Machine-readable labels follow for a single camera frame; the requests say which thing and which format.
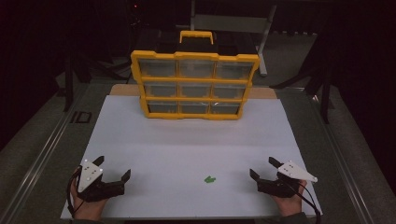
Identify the clear plastic drawer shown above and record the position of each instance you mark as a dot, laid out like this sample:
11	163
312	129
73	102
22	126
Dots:
235	70

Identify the grey metal stand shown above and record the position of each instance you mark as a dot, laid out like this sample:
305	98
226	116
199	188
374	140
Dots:
230	23

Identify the grid of clear drawers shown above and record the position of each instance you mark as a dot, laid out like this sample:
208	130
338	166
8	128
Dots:
157	68

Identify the brown wooden board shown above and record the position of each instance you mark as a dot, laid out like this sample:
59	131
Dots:
124	90

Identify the yellow organizer cabinet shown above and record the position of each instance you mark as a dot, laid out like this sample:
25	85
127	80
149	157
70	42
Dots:
194	80

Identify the white table sheet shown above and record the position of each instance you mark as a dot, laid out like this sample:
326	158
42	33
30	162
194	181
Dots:
186	149

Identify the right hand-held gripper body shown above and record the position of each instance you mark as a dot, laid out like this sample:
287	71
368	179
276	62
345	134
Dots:
280	186

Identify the person's right hand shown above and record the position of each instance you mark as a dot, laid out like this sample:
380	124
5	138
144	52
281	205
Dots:
289	207

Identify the person's left hand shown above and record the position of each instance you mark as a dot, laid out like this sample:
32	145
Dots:
88	210

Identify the black tripod stand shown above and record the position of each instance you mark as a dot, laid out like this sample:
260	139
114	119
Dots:
68	87
325	102

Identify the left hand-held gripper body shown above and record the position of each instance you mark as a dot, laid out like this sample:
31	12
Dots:
88	174

